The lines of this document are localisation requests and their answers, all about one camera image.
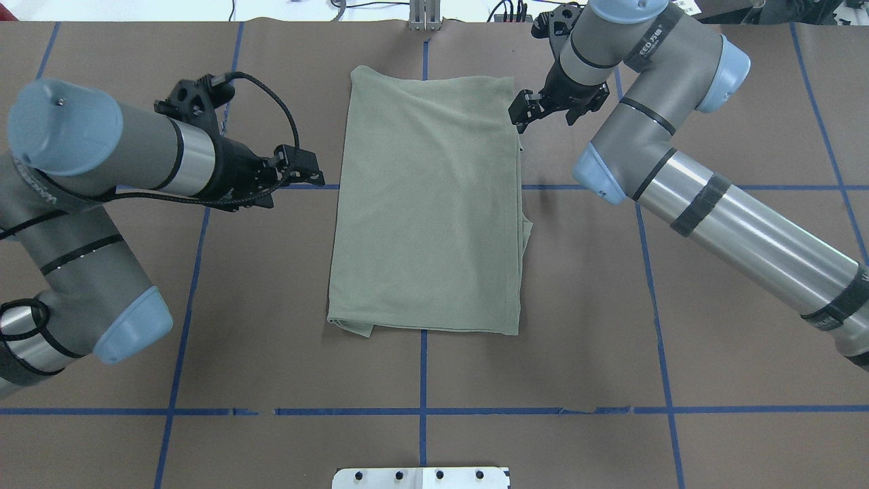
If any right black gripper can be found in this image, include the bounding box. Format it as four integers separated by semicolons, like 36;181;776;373
508;3;610;134

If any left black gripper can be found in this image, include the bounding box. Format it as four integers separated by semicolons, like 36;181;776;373
154;75;325;213

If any sage green long-sleeve shirt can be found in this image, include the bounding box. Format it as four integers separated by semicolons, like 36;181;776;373
328;65;533;337

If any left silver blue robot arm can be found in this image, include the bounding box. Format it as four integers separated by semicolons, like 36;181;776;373
1;71;324;397

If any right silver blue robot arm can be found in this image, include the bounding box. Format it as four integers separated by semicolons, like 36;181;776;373
509;1;868;369

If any aluminium frame post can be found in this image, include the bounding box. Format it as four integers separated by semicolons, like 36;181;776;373
407;0;443;31

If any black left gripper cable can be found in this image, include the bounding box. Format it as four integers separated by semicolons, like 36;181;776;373
0;71;303;344

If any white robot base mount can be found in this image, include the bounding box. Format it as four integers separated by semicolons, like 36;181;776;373
331;465;511;488

